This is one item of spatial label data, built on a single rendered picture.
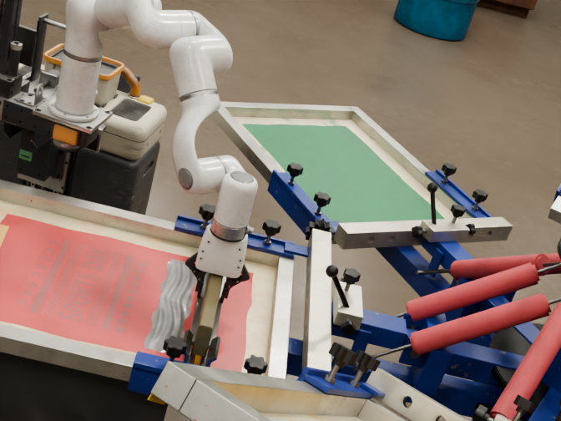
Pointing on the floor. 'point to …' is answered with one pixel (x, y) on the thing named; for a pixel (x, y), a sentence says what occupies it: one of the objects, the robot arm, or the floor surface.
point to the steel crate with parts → (519, 8)
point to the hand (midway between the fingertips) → (212, 290)
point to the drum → (437, 17)
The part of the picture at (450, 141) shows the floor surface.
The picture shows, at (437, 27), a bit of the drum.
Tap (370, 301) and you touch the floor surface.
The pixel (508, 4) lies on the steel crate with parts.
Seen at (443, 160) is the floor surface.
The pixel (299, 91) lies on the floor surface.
